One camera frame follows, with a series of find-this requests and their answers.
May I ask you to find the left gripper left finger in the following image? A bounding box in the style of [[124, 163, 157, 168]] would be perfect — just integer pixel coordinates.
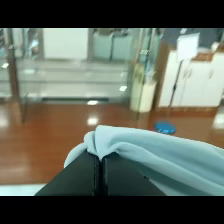
[[34, 151, 101, 197]]

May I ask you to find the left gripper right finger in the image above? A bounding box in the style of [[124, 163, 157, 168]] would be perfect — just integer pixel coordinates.
[[100, 152, 166, 197]]

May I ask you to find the light blue garment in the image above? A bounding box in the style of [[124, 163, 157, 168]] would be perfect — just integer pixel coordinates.
[[63, 124, 224, 197]]

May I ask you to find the blue round object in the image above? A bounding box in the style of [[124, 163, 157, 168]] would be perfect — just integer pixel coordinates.
[[153, 120, 177, 136]]

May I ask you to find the white cabinet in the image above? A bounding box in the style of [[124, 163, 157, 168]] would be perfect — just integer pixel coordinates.
[[157, 49, 224, 110]]

